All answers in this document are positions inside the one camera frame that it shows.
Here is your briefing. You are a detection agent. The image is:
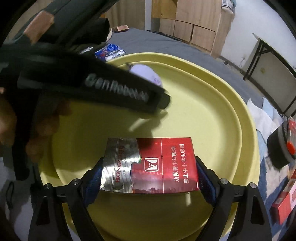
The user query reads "person's left hand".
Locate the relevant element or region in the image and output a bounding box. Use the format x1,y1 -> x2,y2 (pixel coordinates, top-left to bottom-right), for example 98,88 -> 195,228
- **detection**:
1,87 -> 72,162

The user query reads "purple plush toy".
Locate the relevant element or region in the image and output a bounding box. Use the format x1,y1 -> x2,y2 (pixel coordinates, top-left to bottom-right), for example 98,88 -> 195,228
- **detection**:
126,63 -> 163,87

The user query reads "red silver cigarette carton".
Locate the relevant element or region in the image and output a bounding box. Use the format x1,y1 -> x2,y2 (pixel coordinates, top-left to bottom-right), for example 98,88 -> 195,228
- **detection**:
100,137 -> 199,194

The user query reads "blue white checkered quilt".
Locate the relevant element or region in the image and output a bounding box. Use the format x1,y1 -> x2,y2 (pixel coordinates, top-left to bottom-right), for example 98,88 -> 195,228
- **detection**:
246,97 -> 296,241

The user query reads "black folding table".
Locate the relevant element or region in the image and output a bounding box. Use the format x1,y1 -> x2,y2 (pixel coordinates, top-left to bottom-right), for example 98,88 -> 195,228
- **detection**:
243,33 -> 295,116

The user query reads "blue tissue pack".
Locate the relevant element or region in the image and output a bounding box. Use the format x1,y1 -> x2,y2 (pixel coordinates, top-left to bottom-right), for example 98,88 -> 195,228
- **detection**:
95,43 -> 125,62

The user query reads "small red flat box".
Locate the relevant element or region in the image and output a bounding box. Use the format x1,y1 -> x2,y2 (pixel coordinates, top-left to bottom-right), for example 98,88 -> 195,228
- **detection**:
271,172 -> 295,225

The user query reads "wooden cabinet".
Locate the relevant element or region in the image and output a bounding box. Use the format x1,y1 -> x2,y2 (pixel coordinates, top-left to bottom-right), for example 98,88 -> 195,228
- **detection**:
152,0 -> 235,58

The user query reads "black round container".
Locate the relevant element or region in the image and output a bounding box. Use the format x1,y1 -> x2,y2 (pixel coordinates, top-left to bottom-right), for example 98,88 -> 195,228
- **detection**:
267,116 -> 295,169

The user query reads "grey bed sheet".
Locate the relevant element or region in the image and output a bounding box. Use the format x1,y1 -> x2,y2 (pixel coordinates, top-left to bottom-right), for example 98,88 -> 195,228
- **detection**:
0,27 -> 265,241

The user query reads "yellow oval plastic tray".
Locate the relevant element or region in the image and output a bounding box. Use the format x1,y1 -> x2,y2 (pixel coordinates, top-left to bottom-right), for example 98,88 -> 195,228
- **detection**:
39,53 -> 260,240

